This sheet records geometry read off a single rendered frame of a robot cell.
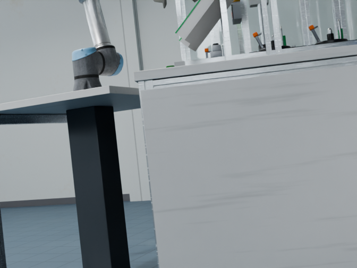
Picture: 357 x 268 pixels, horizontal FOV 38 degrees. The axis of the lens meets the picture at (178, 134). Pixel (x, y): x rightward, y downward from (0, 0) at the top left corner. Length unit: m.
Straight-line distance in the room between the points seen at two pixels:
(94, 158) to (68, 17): 4.30
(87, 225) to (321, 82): 1.32
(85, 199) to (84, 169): 0.14
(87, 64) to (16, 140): 4.61
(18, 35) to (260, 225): 5.73
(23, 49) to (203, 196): 5.54
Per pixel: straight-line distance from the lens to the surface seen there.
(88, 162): 2.41
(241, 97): 1.59
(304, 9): 3.23
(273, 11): 1.85
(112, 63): 2.55
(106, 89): 1.91
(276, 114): 1.59
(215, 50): 2.63
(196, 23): 1.88
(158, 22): 5.90
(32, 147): 6.84
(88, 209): 2.44
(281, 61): 1.60
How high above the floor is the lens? 0.64
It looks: 1 degrees up
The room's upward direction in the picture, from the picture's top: 6 degrees counter-clockwise
